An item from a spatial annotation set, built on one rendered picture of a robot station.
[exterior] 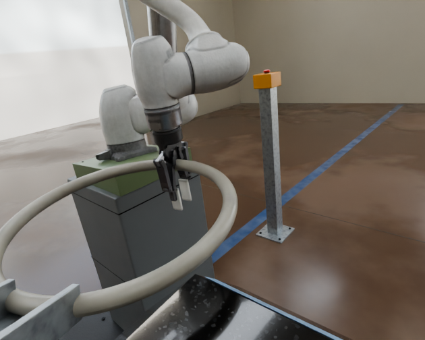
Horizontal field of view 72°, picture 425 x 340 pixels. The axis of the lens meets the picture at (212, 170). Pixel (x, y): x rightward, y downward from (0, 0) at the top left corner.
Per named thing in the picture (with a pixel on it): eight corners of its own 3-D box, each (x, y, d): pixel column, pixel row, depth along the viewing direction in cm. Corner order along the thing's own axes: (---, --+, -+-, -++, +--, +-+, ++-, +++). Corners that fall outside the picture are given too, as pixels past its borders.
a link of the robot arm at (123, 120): (103, 142, 123) (91, 89, 118) (146, 134, 130) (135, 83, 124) (107, 147, 109) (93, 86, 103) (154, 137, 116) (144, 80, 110)
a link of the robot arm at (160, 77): (143, 113, 66) (197, 101, 70) (125, 39, 59) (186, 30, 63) (137, 105, 75) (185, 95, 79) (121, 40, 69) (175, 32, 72)
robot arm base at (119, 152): (89, 160, 119) (86, 147, 118) (137, 148, 133) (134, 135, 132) (108, 164, 106) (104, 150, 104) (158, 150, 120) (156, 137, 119)
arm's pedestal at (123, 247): (98, 322, 151) (48, 180, 123) (171, 267, 184) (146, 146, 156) (156, 382, 118) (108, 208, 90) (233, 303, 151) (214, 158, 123)
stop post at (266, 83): (295, 229, 207) (290, 69, 169) (281, 243, 193) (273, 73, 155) (270, 222, 220) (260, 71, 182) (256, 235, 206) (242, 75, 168)
